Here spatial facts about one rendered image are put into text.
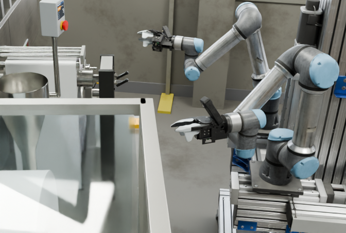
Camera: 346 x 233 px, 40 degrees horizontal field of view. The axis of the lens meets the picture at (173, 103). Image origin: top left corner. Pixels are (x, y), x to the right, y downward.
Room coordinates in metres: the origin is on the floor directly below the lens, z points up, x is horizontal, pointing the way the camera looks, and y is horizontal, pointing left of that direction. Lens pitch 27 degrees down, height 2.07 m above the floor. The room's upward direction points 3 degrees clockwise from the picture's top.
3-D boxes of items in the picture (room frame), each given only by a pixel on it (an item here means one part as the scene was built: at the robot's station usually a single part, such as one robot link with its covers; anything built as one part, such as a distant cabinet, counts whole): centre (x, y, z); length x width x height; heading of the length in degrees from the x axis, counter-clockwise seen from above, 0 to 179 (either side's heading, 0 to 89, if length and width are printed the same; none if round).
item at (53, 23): (1.33, 0.35, 1.66); 0.07 x 0.07 x 0.10; 85
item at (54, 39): (1.33, 0.36, 1.51); 0.02 x 0.02 x 0.20
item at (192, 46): (2.44, -0.09, 1.20); 0.11 x 0.08 x 0.09; 77
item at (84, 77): (1.64, 0.33, 1.34); 0.06 x 0.06 x 0.06; 7
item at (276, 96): (2.32, -0.51, 0.98); 0.13 x 0.12 x 0.14; 2
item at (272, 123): (2.32, -0.51, 0.87); 0.15 x 0.15 x 0.10
